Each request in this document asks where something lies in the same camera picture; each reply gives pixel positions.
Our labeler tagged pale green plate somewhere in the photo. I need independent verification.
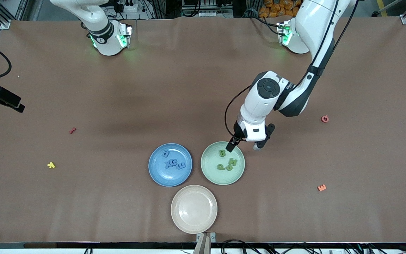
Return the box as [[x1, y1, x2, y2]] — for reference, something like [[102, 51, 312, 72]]
[[201, 141, 245, 186]]

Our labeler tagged beige plate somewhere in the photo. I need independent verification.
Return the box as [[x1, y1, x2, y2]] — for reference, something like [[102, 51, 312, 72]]
[[171, 185, 218, 234]]

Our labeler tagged blue plate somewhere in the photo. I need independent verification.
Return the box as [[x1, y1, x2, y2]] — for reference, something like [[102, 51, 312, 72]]
[[148, 143, 193, 187]]

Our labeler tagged orange fruit pile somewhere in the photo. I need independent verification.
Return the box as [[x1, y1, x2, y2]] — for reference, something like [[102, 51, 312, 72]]
[[259, 0, 304, 18]]

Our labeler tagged white power strip with plugs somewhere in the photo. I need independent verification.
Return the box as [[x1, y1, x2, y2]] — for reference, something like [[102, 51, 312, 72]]
[[113, 0, 147, 13]]

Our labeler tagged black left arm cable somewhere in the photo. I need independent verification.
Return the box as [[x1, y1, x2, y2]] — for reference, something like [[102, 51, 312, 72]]
[[224, 0, 359, 141]]

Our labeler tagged black loose cable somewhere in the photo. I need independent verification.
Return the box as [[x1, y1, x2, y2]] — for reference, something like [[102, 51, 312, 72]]
[[221, 239, 260, 254]]

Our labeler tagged grey metal mount bracket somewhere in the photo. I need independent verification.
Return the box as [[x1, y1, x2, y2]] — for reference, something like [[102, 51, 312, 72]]
[[193, 232, 217, 254]]

